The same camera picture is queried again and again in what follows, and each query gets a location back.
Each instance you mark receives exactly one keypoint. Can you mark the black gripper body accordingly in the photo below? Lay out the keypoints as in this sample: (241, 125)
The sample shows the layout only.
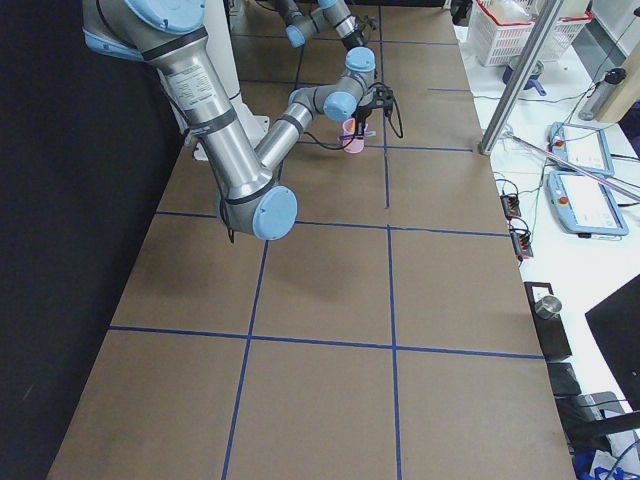
(363, 114)

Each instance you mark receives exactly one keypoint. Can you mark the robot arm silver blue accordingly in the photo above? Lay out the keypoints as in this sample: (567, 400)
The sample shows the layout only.
(329, 15)
(188, 42)

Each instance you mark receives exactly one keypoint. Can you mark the pink mesh pen holder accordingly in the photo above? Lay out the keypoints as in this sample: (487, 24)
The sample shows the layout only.
(352, 143)

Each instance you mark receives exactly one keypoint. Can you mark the white red plastic basket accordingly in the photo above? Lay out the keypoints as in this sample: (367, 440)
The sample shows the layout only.
(499, 30)

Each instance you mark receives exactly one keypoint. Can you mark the far blue teach pendant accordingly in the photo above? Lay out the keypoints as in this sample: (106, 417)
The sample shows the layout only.
(583, 146)

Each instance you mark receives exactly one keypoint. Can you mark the blue teach pendant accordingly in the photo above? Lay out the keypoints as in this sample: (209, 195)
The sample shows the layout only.
(583, 146)
(583, 206)

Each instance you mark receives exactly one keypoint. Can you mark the near blue teach pendant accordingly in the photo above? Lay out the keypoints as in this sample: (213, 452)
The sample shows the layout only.
(583, 206)

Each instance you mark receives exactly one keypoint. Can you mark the steel water bottle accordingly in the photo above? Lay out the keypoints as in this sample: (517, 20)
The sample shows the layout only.
(602, 92)

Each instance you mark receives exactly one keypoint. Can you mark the steel cup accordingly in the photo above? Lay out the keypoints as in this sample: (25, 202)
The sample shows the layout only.
(547, 307)

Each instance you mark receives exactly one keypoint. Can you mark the long pink grabber stick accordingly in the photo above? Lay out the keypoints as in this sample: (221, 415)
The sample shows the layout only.
(576, 168)

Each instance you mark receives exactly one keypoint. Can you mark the black monitor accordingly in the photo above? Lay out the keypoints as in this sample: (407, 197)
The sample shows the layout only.
(614, 324)

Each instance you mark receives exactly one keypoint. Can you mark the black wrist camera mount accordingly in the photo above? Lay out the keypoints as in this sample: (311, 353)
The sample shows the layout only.
(383, 98)

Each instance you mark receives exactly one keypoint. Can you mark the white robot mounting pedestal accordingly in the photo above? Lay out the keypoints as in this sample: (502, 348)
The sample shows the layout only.
(240, 90)

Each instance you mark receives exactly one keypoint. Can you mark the aluminium frame post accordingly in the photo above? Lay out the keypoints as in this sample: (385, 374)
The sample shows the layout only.
(542, 29)

